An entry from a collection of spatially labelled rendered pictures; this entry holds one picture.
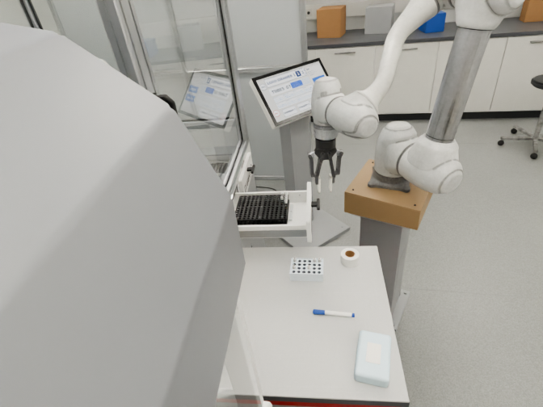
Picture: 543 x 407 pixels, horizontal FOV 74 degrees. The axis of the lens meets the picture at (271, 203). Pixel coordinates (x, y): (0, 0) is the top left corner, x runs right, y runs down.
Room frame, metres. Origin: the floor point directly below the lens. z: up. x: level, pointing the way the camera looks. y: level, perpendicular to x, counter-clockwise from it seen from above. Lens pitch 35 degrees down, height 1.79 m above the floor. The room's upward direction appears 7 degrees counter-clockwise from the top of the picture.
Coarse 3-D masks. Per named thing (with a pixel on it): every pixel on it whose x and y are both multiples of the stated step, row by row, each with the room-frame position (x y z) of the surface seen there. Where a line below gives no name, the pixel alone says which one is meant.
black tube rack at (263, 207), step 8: (240, 200) 1.32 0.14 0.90; (264, 200) 1.29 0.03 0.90; (272, 200) 1.29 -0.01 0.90; (280, 200) 1.28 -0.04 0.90; (288, 200) 1.31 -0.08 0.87; (240, 208) 1.26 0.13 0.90; (248, 208) 1.25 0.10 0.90; (256, 208) 1.24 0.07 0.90; (264, 208) 1.27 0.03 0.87; (272, 208) 1.23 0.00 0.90; (280, 208) 1.22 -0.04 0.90; (288, 208) 1.26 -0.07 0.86; (240, 216) 1.20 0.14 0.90; (248, 216) 1.20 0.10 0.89; (256, 216) 1.19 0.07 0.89; (264, 216) 1.18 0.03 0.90; (272, 216) 1.17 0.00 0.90; (280, 216) 1.16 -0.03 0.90; (240, 224) 1.19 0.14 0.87; (248, 224) 1.18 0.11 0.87; (256, 224) 1.17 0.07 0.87
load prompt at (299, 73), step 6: (288, 72) 2.21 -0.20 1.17; (294, 72) 2.23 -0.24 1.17; (300, 72) 2.24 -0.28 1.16; (270, 78) 2.14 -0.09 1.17; (276, 78) 2.15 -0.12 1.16; (282, 78) 2.17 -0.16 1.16; (288, 78) 2.18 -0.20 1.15; (294, 78) 2.19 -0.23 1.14; (270, 84) 2.11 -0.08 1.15; (276, 84) 2.13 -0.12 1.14
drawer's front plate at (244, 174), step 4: (248, 156) 1.67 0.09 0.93; (248, 160) 1.64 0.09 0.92; (244, 164) 1.59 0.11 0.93; (248, 164) 1.63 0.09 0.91; (244, 168) 1.55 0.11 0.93; (244, 172) 1.51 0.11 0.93; (248, 172) 1.60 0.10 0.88; (240, 176) 1.48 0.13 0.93; (244, 176) 1.50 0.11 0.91; (248, 176) 1.58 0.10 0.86; (240, 180) 1.44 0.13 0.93; (244, 180) 1.49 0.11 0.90; (240, 184) 1.44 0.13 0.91; (244, 184) 1.47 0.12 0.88; (248, 184) 1.56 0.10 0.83; (240, 188) 1.44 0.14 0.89; (244, 188) 1.46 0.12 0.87
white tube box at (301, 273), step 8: (296, 264) 0.99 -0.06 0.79; (304, 264) 0.99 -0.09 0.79; (312, 264) 0.98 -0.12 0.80; (320, 264) 0.98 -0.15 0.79; (296, 272) 0.95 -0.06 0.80; (304, 272) 0.95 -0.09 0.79; (312, 272) 0.94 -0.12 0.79; (320, 272) 0.94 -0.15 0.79; (296, 280) 0.94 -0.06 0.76; (304, 280) 0.93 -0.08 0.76; (312, 280) 0.93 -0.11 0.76; (320, 280) 0.92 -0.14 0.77
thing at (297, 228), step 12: (240, 192) 1.39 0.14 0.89; (252, 192) 1.38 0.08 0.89; (264, 192) 1.37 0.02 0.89; (276, 192) 1.35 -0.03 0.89; (288, 192) 1.34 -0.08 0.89; (300, 192) 1.34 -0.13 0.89; (300, 204) 1.32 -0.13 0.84; (288, 216) 1.24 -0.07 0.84; (300, 216) 1.23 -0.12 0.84; (240, 228) 1.14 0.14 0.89; (252, 228) 1.13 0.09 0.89; (264, 228) 1.12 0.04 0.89; (276, 228) 1.11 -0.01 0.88; (288, 228) 1.11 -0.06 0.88; (300, 228) 1.10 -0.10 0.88
